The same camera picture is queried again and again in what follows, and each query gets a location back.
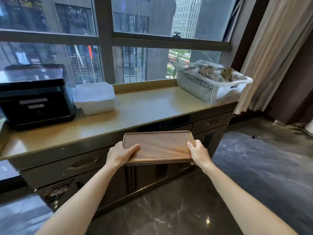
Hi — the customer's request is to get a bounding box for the person's right hand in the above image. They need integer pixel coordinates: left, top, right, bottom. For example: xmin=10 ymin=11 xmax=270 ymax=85
xmin=187 ymin=139 xmax=214 ymax=169

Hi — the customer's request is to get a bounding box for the person's left hand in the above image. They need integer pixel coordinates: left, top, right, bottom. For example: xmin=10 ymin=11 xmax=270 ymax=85
xmin=105 ymin=141 xmax=140 ymax=168

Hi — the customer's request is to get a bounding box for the brown wooden tray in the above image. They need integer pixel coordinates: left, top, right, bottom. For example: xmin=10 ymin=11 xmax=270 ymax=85
xmin=122 ymin=131 xmax=196 ymax=165

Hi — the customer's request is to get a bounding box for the person's right forearm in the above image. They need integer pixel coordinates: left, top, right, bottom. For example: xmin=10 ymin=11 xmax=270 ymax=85
xmin=201 ymin=161 xmax=299 ymax=235

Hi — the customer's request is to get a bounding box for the person's left forearm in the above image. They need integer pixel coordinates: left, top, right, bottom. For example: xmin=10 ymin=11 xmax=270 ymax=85
xmin=34 ymin=161 xmax=123 ymax=235

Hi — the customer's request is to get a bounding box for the dark cabinet with drawers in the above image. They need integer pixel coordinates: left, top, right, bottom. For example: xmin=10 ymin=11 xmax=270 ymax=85
xmin=0 ymin=101 xmax=239 ymax=217

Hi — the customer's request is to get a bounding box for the white plastic basket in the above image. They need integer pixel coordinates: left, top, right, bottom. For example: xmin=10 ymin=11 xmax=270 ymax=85
xmin=176 ymin=67 xmax=253 ymax=105

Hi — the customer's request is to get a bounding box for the white plastic lidded container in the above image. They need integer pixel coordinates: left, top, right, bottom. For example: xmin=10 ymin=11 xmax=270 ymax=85
xmin=73 ymin=82 xmax=120 ymax=116

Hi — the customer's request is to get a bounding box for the clear bag of dried goods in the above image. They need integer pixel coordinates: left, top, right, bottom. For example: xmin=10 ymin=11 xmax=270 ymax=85
xmin=180 ymin=60 xmax=247 ymax=89

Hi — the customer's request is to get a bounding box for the black countertop appliance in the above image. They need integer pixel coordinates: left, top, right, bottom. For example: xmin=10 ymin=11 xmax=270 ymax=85
xmin=0 ymin=64 xmax=76 ymax=131

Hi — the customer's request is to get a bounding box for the beige curtain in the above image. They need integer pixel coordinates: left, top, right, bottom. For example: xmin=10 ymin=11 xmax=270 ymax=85
xmin=233 ymin=0 xmax=313 ymax=115

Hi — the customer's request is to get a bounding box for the dark window frame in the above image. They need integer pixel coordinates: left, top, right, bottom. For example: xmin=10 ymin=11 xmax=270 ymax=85
xmin=0 ymin=0 xmax=245 ymax=85

